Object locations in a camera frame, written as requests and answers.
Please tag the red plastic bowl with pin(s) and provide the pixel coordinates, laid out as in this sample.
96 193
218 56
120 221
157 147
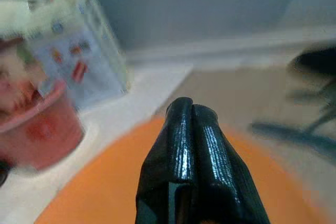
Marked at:
52 134

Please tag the white printed food bag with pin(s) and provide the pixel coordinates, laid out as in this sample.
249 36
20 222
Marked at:
78 58

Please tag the orange plastic plate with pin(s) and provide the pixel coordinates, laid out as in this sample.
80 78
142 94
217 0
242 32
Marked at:
105 182

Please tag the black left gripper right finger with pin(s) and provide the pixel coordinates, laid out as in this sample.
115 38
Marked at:
218 169

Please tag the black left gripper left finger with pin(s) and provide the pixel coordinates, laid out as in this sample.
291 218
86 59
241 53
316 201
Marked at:
181 142

